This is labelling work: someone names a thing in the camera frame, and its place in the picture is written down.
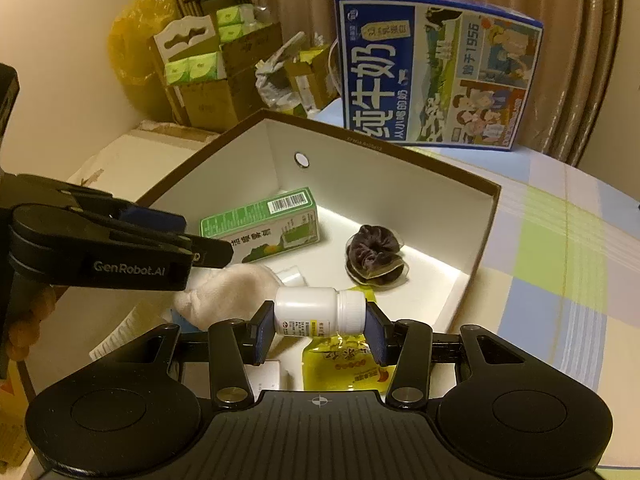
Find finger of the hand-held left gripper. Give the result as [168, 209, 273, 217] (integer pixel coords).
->
[106, 229, 235, 270]
[10, 174, 187, 237]

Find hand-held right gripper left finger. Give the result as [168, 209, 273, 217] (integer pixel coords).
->
[107, 301, 277, 411]

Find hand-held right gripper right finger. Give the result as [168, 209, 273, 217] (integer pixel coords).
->
[365, 301, 526, 411]

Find white sock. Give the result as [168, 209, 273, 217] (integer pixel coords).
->
[174, 262, 280, 331]

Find yellow snack pouch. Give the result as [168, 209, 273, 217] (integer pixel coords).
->
[301, 284, 401, 393]

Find white pill bottle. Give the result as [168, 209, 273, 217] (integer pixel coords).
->
[272, 286, 368, 338]

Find green medicine box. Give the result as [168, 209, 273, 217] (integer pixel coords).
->
[200, 187, 320, 265]

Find dark scrunchie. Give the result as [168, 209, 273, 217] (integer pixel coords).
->
[345, 225, 412, 286]

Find brown storage box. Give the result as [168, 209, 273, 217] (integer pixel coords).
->
[60, 108, 502, 396]

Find person's left hand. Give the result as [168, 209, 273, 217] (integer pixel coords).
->
[10, 286, 57, 362]

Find cardboard box with white flap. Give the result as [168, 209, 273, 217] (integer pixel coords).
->
[152, 16, 241, 128]

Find stack of green tissue packs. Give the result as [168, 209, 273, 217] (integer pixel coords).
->
[165, 52, 224, 86]
[216, 4, 257, 42]

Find yellow plastic bag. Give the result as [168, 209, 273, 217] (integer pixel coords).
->
[109, 0, 178, 123]

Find crumpled clear plastic bag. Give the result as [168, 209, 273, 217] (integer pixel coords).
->
[255, 31, 307, 111]

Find checkered tablecloth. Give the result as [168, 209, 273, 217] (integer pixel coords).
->
[320, 100, 640, 480]

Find brown cardboard box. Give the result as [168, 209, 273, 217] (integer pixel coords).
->
[220, 22, 286, 121]

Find blue milk carton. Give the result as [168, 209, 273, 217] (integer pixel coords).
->
[333, 0, 545, 152]

